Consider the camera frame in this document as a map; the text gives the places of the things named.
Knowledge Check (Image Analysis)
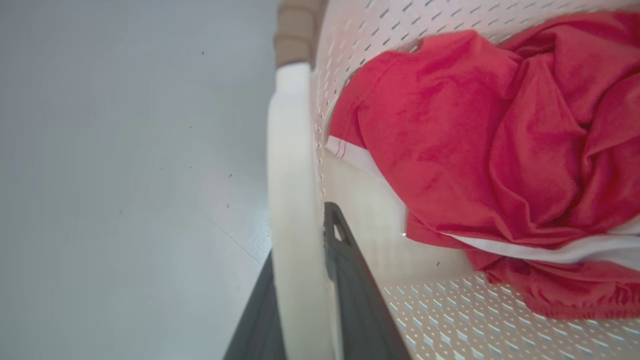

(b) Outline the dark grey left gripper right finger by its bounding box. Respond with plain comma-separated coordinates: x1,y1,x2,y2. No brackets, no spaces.
323,201,412,360

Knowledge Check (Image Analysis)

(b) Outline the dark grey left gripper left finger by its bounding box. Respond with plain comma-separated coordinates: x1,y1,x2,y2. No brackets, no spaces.
222,250,288,360

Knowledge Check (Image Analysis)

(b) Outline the white perforated plastic laundry basket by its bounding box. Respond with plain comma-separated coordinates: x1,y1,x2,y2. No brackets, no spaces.
266,0,640,360

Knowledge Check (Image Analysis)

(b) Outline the red garment with white trim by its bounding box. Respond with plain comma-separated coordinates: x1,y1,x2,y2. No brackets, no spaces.
327,11,640,321

